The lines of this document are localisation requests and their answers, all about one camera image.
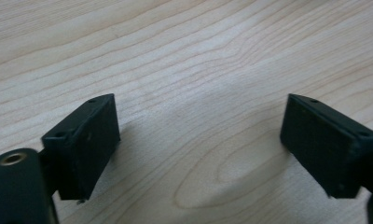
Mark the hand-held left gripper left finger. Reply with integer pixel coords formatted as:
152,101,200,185
40,92,121,202

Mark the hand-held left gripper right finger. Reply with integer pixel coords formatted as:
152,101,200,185
279,92,373,200

